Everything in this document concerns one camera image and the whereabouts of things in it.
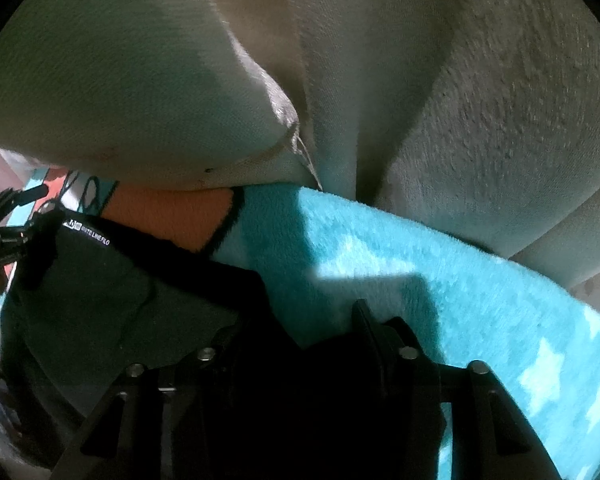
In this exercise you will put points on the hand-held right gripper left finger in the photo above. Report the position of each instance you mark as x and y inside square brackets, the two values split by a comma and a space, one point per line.
[182, 377]

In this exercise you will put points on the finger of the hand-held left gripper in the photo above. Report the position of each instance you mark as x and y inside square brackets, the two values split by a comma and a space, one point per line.
[27, 235]
[15, 196]

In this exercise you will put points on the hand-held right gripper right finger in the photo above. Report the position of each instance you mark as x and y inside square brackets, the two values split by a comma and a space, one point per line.
[410, 375]

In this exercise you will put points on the dark grey pants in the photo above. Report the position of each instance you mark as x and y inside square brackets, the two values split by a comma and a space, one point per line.
[130, 290]

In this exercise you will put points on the turquoise star printed blanket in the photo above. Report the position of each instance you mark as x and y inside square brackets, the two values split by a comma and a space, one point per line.
[430, 270]

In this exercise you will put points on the cream pillow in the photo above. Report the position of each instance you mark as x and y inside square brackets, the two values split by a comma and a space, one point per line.
[130, 85]

